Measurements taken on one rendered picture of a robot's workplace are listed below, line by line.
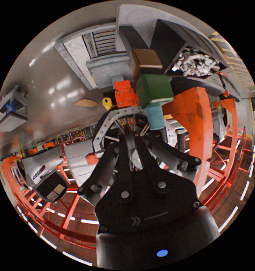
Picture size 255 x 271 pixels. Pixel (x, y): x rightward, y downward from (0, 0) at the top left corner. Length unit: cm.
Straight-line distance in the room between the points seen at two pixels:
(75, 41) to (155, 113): 68
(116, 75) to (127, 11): 63
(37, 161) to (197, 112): 295
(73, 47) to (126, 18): 52
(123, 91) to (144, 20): 41
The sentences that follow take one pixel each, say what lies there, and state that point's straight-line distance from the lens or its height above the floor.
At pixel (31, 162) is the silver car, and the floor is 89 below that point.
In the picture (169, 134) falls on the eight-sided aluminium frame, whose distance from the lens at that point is 60.
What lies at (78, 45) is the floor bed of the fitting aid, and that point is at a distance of 70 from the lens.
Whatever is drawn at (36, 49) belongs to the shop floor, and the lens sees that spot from 82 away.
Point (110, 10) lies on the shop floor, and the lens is 69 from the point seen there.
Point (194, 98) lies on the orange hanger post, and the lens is 65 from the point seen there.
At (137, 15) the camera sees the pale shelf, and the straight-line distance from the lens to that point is 25.
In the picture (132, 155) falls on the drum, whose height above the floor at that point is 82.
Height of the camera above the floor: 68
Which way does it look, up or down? 8 degrees up
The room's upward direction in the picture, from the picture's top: 166 degrees clockwise
